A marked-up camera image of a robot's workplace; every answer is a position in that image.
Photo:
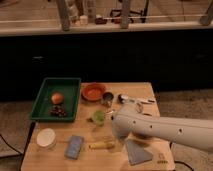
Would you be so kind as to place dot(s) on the grey blue cloth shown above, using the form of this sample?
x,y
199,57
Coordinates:
x,y
136,153

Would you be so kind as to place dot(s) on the blue sponge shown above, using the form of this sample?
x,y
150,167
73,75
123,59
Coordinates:
x,y
74,146

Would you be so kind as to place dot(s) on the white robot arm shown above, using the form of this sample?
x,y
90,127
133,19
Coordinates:
x,y
194,133

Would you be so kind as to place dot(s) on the orange fruit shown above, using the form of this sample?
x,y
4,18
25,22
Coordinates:
x,y
57,98

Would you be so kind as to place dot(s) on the dark grape bunch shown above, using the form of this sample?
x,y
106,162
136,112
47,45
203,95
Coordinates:
x,y
57,110

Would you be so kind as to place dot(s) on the green plastic tray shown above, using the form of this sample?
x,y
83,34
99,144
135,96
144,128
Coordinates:
x,y
68,87

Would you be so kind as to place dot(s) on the green plastic cup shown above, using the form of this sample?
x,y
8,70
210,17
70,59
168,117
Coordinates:
x,y
98,117

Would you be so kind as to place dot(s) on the yellow banana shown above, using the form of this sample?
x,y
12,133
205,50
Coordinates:
x,y
102,145

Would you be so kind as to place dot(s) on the small metal cup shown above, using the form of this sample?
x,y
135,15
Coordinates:
x,y
107,99

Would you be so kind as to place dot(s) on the orange bowl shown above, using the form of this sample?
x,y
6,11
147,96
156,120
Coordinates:
x,y
93,91

